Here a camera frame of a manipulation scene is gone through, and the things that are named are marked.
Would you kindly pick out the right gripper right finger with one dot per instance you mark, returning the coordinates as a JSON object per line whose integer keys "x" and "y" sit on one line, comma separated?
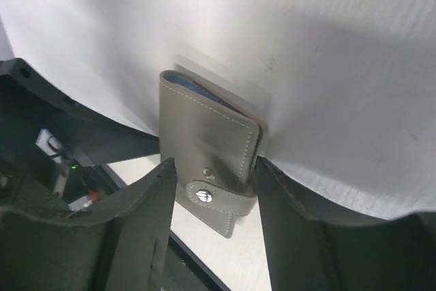
{"x": 313, "y": 243}

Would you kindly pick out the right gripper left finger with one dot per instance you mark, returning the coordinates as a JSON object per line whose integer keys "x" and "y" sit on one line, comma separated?
{"x": 118, "y": 243}

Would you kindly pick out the grey leather card holder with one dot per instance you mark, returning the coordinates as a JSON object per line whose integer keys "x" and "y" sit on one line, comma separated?
{"x": 214, "y": 145}

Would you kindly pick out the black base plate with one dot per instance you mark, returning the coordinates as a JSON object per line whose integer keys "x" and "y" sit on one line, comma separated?
{"x": 57, "y": 152}

